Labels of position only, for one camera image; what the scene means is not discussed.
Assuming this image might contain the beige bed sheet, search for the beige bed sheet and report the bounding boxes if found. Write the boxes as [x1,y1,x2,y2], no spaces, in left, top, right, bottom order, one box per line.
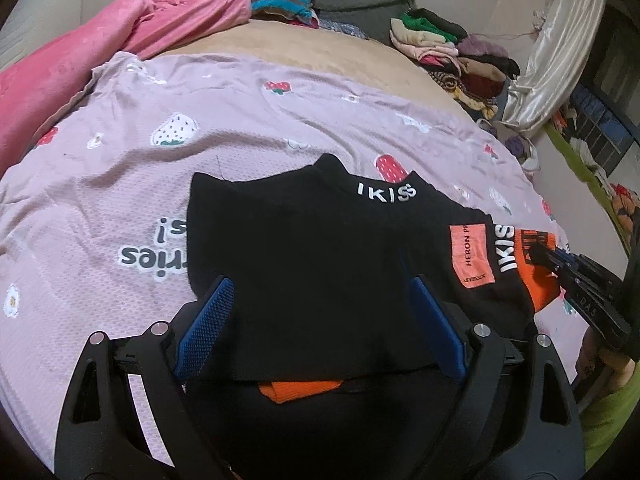
[166,21,471,122]

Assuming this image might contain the right hand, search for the right hand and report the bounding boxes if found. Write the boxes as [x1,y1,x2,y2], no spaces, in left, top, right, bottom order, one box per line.
[576,330,636,396]

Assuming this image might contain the bag with purple cloth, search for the bag with purple cloth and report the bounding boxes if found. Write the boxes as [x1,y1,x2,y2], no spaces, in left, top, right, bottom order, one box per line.
[503,134,540,174]

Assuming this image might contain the pink fleece blanket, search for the pink fleece blanket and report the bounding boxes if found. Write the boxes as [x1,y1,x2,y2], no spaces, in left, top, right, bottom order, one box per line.
[1,0,250,171]

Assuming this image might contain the pile of folded clothes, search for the pile of folded clothes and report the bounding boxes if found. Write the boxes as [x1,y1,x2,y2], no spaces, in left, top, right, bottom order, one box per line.
[388,8,521,122]

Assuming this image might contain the pink strawberry print quilt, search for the pink strawberry print quilt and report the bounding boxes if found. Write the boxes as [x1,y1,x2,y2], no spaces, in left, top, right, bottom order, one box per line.
[1,53,568,465]

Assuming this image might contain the cream satin curtain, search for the cream satin curtain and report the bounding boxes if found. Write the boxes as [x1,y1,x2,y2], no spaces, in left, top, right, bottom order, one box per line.
[502,0,608,134]

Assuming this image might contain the green window ledge cloth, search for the green window ledge cloth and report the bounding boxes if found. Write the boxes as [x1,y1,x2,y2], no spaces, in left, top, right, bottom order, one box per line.
[542,124,631,255]

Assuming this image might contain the black sweater orange cuffs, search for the black sweater orange cuffs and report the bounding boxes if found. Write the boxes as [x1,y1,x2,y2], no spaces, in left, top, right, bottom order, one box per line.
[185,153,561,480]

